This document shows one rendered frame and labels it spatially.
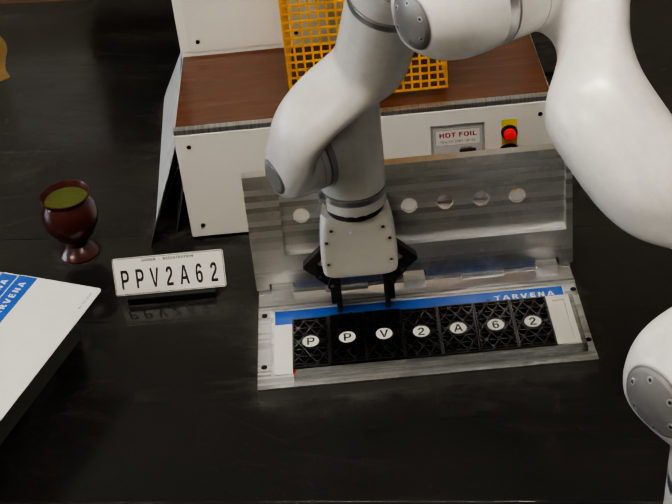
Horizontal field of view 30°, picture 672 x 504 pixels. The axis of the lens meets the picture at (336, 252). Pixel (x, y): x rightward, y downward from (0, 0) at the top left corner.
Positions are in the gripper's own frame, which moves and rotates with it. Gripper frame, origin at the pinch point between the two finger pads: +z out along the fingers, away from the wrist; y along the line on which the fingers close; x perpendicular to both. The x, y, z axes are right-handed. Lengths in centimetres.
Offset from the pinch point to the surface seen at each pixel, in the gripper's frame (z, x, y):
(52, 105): 4, 68, -53
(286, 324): 2.1, -2.4, -10.8
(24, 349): -6.0, -12.2, -43.5
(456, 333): 0.9, -8.8, 11.8
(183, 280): 1.6, 8.9, -25.6
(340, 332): 1.0, -6.3, -3.5
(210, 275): 1.3, 9.0, -21.6
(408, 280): 0.8, 3.1, 6.5
